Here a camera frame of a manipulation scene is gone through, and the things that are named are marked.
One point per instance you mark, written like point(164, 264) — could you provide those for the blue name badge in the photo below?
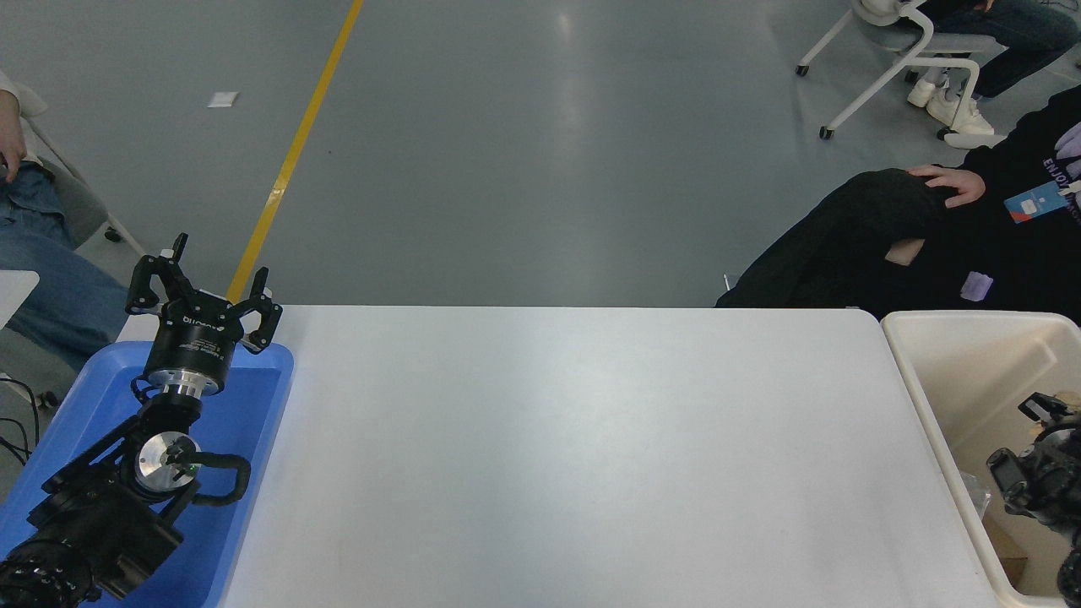
point(1037, 201)

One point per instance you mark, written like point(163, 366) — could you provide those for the brown cardboard piece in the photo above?
point(1007, 549)

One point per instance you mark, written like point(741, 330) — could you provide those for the clear plastic wrapper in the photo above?
point(975, 494)

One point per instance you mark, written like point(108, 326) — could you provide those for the person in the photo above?
point(844, 245)
point(1013, 34)
point(59, 287)

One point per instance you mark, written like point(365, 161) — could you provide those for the person's hand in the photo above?
point(10, 139)
point(958, 181)

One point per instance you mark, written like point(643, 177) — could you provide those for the blue plastic tray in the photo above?
point(245, 397)

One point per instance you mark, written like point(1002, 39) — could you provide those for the white paper scrap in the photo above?
point(221, 99)

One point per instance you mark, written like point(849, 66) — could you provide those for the white board corner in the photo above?
point(13, 291)

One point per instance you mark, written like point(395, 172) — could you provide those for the white frame office chair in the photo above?
point(895, 51)

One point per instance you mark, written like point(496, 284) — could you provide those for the grey office chair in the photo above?
point(80, 207)

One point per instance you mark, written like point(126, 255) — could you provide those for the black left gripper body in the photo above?
point(193, 342)

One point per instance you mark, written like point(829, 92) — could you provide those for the large pale plastic bin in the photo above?
point(946, 371)

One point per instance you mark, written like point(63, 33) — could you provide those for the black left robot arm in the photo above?
point(93, 515)

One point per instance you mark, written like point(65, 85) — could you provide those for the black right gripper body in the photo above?
point(1056, 473)

